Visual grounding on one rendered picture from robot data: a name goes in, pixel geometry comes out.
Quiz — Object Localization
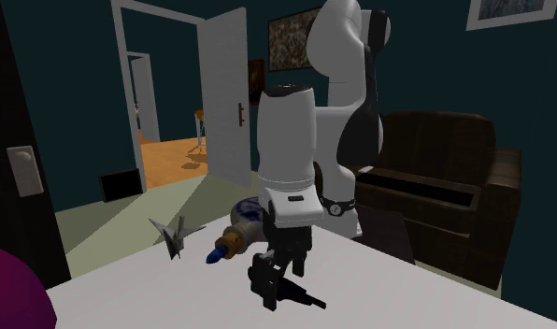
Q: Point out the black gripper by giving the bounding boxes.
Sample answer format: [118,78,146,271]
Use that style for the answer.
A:
[262,199,314,279]

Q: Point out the blue white corked bottle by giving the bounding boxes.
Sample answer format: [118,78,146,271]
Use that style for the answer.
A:
[205,196,267,265]

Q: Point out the dark robot stand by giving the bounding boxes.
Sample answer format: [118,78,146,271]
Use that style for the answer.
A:
[353,204,417,265]

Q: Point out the grey folded plane figure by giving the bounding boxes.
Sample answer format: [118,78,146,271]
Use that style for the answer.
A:
[148,215,207,262]

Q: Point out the wooden stool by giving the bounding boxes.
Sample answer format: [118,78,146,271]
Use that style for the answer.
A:
[193,108,207,154]

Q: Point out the white open door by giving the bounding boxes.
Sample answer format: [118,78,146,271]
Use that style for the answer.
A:
[196,6,253,190]

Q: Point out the dark brown sofa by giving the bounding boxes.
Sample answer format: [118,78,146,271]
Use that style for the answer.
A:
[350,110,523,292]

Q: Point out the grey inner door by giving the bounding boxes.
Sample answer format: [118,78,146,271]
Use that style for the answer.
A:
[129,56,162,144]

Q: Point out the magenta round cushion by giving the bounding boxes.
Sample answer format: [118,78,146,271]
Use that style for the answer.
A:
[0,243,58,329]

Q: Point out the dark door with white plate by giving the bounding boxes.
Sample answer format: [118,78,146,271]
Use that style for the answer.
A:
[0,0,73,291]

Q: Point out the small dark wall picture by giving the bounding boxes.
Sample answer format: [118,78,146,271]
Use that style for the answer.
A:
[248,58,266,107]

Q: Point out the black wall box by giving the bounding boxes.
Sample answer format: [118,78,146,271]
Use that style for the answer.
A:
[98,167,143,204]

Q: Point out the large speckled wall picture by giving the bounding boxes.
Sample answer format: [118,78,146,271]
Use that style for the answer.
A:
[267,6,323,73]

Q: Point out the white framed wall picture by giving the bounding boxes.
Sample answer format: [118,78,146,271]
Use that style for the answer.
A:
[465,0,557,32]

